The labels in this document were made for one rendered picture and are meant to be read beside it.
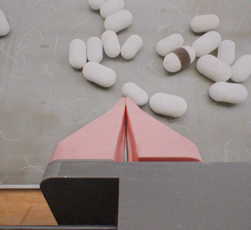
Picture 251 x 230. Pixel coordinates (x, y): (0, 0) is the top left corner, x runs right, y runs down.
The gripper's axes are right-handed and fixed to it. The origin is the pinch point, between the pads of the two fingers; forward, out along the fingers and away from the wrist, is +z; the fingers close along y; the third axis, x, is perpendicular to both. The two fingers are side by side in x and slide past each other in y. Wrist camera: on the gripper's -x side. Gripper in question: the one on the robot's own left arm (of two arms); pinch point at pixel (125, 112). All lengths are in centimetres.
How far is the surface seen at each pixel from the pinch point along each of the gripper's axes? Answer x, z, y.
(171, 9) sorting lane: -4.1, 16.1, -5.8
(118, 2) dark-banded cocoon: -5.0, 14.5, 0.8
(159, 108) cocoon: 3.2, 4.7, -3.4
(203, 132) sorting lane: 6.1, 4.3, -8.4
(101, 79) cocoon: 1.2, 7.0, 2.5
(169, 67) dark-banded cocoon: 0.5, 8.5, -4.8
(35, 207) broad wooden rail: 9.6, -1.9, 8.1
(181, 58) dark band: -0.5, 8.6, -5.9
